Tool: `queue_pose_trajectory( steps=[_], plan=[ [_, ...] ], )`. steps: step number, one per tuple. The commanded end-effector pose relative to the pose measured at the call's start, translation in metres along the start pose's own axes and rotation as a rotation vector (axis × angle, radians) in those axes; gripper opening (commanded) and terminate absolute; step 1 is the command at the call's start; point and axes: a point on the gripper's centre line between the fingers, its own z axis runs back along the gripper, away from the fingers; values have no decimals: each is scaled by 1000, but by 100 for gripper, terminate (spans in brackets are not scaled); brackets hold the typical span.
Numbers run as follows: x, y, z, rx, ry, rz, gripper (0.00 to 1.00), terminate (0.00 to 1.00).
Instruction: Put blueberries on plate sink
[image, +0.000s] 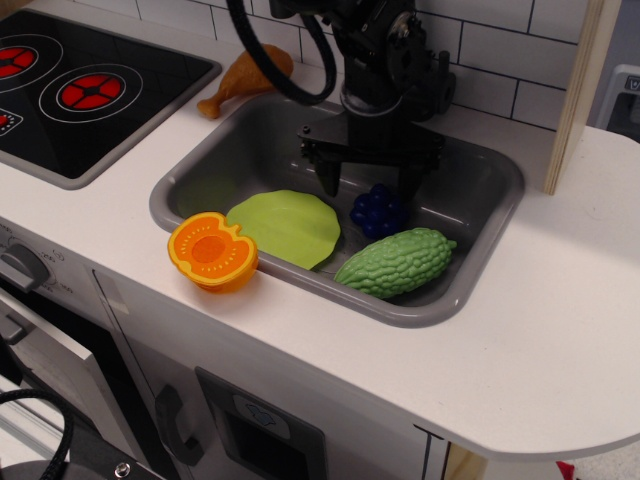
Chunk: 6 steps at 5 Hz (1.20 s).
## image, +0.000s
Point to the grey cabinet door handle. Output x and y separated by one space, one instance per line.
168 405

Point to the grey oven door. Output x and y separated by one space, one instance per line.
66 367

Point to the blue toy blueberries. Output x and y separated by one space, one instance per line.
379 213

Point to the grey oven knob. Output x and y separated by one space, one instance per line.
23 268

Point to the brown toy chicken drumstick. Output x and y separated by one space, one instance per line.
244 78

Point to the light wooden side post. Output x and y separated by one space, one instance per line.
597 29

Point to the black toy faucet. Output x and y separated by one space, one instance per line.
432 84

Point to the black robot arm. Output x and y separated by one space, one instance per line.
375 54

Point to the black toy stove top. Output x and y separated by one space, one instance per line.
75 99

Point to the light green plastic plate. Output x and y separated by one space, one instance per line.
295 227

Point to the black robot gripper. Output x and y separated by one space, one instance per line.
372 134

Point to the grey appliance in background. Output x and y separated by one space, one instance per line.
619 112

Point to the green toy bitter melon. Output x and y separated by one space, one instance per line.
398 264

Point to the grey toy sink basin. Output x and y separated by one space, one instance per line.
470 198

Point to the orange toy pumpkin half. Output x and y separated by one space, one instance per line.
213 254

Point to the grey dishwasher panel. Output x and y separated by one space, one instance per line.
262 437

